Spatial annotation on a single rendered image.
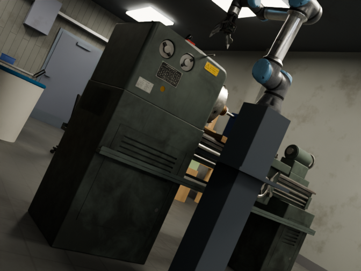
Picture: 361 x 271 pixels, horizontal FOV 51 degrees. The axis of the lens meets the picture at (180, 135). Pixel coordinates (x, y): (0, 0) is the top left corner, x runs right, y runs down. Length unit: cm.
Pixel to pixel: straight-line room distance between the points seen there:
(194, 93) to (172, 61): 24
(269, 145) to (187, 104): 51
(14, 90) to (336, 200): 414
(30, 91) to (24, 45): 489
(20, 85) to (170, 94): 269
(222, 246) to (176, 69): 98
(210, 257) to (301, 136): 421
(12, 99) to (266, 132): 314
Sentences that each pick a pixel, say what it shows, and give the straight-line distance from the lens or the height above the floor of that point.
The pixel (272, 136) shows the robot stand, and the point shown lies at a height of 97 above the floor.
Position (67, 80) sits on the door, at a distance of 958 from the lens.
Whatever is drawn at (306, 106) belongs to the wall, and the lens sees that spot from 628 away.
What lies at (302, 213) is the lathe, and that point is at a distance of 329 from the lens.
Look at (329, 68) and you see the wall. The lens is 640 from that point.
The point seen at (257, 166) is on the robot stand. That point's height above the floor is 79.
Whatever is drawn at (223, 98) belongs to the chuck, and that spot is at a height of 112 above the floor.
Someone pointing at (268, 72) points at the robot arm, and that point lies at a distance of 205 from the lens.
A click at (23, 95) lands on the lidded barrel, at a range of 456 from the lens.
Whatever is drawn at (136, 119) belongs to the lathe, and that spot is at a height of 75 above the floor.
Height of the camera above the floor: 69
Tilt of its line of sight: 2 degrees up
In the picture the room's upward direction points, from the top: 24 degrees clockwise
